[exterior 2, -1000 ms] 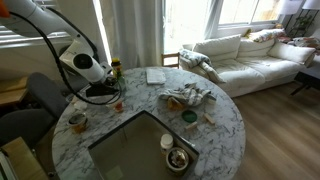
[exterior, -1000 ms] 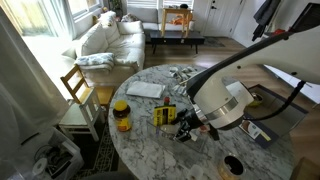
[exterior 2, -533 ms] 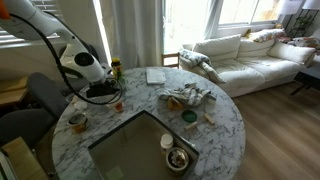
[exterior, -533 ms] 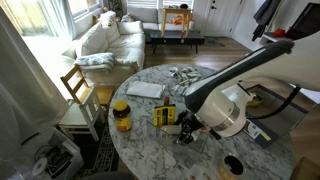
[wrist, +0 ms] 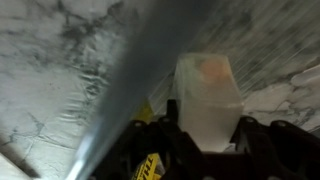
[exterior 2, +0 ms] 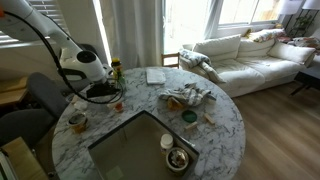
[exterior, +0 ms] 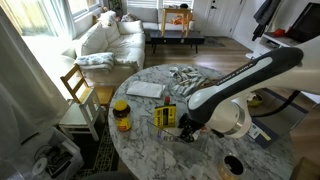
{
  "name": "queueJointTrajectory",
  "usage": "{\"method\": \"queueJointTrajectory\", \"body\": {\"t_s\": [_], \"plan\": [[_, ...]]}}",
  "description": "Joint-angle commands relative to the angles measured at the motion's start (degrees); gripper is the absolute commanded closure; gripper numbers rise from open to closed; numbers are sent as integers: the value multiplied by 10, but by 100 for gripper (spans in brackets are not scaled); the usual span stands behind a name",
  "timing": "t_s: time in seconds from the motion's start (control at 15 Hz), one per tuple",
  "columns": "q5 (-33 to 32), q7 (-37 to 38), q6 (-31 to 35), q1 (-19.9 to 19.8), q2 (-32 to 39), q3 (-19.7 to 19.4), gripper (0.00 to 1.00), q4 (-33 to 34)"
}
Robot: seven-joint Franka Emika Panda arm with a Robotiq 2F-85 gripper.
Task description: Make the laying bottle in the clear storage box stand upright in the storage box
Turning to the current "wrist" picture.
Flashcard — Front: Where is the translucent white plastic bottle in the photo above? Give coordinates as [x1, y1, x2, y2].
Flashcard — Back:
[173, 52, 246, 153]

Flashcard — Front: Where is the yellow printed packet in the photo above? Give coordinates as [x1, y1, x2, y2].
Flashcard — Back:
[131, 97, 165, 180]

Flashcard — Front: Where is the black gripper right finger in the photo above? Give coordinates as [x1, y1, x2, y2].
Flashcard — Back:
[228, 114, 320, 180]

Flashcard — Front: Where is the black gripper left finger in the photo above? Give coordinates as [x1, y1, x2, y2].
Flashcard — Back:
[89, 98, 205, 180]

